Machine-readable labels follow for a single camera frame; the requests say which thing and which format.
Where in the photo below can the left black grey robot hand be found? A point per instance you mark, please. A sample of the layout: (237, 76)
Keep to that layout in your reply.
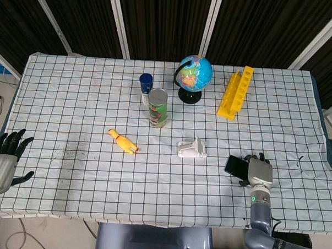
(0, 169)

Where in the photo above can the yellow test tube rack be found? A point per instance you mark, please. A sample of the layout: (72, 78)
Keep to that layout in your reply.
(234, 97)

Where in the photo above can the globe with black stand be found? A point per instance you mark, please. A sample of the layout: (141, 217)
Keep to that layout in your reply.
(197, 73)

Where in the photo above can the green chips can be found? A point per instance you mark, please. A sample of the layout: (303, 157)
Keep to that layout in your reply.
(157, 110)

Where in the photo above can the black smartphone with blue edge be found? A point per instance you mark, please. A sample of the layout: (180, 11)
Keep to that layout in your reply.
(235, 167)

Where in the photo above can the grey robot torso base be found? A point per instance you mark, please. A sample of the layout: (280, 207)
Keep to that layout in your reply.
(152, 241)

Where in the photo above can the black grid white tablecloth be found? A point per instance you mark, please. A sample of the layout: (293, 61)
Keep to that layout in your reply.
(158, 179)

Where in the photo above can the yellow rubber chicken toy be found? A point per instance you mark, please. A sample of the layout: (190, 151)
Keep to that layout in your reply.
(124, 143)

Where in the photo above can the white folding phone stand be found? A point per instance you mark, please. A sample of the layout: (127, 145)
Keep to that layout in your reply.
(189, 151)

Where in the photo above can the right black grey robot hand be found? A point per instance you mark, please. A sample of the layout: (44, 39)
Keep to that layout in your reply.
(260, 172)

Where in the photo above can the blue white bottle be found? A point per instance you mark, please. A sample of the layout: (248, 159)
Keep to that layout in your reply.
(145, 83)

